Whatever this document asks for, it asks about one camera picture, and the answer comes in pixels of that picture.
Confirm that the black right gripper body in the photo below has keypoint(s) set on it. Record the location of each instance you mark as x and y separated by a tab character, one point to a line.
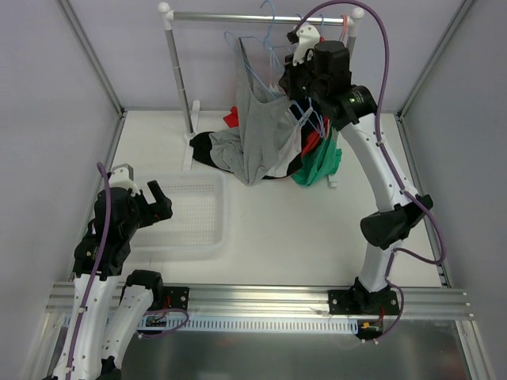
291	79

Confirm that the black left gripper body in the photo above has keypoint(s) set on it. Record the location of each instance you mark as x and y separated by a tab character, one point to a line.
150	207

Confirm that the light blue wire hanger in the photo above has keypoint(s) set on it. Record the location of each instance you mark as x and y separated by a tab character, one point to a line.
266	42

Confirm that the grey tank top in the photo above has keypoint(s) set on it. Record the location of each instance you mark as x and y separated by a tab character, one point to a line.
250	150

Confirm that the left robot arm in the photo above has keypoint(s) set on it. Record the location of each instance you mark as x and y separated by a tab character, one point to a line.
97	340

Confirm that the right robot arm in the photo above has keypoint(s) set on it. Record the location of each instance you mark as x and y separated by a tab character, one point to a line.
320	71

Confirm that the white tank top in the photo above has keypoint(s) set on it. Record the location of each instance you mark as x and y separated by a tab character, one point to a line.
290	144

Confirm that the red tank top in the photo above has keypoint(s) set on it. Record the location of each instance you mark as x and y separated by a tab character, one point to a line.
312	138

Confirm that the blue hanger under white top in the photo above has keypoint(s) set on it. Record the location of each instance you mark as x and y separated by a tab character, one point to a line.
305	112

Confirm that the black tank top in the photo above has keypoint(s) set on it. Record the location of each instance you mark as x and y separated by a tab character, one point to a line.
294	165

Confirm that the green tank top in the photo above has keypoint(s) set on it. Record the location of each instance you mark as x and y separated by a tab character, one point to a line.
324	160

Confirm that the white plastic perforated basket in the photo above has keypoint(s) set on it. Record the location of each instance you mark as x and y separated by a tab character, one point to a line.
199	226

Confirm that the black garment on table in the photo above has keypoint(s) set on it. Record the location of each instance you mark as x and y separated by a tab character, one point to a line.
202	146

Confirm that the red garment on table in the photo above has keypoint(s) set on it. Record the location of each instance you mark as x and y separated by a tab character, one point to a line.
231	119

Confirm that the white clothes rack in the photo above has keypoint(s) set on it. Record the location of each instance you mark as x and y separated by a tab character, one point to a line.
168	17

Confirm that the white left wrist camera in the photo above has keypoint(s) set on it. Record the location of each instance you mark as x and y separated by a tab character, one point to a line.
122	176

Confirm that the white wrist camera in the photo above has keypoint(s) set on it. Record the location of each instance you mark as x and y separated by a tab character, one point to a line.
122	176
305	37

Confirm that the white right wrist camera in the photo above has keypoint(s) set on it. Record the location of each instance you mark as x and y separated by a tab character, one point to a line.
305	37

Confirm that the pink wire hanger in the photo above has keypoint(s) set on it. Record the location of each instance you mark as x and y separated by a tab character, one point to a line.
348	28

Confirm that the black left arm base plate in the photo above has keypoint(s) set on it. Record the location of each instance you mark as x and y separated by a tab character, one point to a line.
176	297

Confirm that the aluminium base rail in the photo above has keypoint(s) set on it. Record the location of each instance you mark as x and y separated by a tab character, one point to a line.
421	303

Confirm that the white slotted cable duct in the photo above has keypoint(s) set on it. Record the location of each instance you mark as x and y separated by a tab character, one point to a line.
271	325

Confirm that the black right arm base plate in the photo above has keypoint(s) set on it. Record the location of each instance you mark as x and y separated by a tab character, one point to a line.
354	302

